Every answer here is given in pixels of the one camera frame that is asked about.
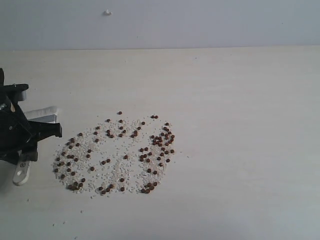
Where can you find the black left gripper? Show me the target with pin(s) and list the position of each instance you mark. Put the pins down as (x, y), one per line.
(16, 132)

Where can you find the white paint brush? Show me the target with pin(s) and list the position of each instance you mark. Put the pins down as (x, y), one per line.
(22, 171)

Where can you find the pile of grains and pellets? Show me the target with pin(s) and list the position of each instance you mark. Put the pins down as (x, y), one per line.
(122, 154)

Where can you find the small white wall hook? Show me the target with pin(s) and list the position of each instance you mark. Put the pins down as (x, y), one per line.
(107, 13)

